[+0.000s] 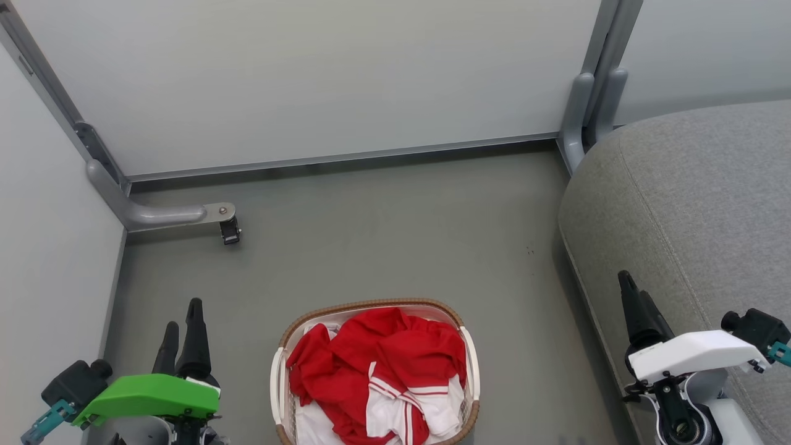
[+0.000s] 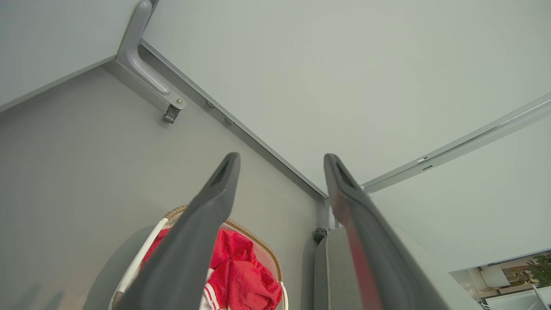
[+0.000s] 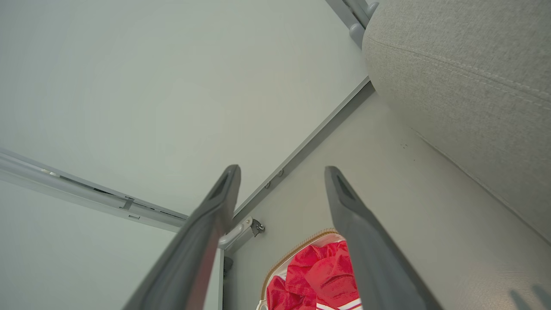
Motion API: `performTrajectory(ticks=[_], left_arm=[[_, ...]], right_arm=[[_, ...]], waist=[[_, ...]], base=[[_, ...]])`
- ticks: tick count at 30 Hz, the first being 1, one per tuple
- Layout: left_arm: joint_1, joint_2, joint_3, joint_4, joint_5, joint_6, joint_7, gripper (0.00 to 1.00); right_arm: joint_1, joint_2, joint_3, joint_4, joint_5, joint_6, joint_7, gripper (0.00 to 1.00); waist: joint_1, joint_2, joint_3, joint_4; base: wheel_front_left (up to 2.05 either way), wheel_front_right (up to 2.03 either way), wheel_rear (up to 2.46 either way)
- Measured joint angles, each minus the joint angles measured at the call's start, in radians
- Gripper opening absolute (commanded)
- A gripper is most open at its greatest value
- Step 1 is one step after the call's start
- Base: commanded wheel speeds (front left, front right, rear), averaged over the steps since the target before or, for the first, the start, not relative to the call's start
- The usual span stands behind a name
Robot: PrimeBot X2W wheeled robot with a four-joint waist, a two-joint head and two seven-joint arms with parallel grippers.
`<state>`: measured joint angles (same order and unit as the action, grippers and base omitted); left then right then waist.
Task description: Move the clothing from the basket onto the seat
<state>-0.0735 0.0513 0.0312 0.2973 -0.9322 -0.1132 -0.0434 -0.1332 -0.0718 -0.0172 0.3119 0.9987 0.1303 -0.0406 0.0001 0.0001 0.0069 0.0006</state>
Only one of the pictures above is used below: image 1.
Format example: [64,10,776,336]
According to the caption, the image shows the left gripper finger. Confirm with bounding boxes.
[152,321,181,376]
[175,298,214,379]

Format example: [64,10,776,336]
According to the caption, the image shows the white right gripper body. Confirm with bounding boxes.
[627,329,771,386]

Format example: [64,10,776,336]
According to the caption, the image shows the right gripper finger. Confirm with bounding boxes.
[617,269,657,354]
[639,290,675,342]

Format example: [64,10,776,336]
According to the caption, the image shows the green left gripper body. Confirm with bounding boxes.
[72,373,221,429]

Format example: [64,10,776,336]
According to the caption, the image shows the red garment with white stripes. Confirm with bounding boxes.
[286,307,468,445]

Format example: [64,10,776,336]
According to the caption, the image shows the grey fabric sofa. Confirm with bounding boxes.
[558,99,791,445]

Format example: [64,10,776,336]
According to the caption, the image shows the white wicker-rimmed laundry basket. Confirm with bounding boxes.
[269,298,481,445]

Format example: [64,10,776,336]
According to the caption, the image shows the white cloth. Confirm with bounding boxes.
[294,396,347,445]

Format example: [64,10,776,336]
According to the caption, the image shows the grey partition foot bracket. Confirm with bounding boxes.
[87,159,237,234]

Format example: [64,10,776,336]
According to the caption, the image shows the grey double partition post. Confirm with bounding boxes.
[556,0,645,175]

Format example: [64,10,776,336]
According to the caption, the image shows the grey partition post with slots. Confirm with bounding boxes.
[0,0,132,193]

